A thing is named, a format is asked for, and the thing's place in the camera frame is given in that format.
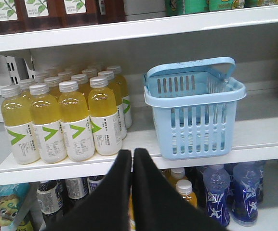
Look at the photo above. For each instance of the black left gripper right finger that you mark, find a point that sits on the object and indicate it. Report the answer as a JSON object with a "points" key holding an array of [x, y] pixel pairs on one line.
{"points": [[158, 206]]}

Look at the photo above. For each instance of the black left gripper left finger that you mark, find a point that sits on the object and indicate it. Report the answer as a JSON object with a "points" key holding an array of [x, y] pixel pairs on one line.
{"points": [[107, 207]]}

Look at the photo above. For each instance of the light blue plastic basket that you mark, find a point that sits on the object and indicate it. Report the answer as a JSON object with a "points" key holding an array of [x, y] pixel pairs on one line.
{"points": [[194, 106]]}

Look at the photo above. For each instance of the dark tea bottle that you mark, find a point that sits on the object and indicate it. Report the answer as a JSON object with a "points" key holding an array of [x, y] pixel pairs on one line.
{"points": [[76, 188], [93, 182], [49, 197]]}

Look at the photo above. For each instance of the orange juice bottle white label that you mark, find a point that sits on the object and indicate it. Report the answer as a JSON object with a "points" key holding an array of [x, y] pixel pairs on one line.
{"points": [[185, 189], [176, 174]]}

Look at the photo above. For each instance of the blue sports drink bottle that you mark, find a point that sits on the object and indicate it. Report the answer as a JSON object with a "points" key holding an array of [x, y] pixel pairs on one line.
{"points": [[246, 179], [216, 181]]}

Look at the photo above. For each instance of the teal snack bag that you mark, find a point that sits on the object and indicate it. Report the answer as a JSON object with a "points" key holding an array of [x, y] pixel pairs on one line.
{"points": [[12, 197]]}

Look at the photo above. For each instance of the pale yellow juice bottle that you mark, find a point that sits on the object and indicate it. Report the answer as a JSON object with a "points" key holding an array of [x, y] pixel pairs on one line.
{"points": [[15, 110], [75, 121], [104, 117], [46, 121]]}

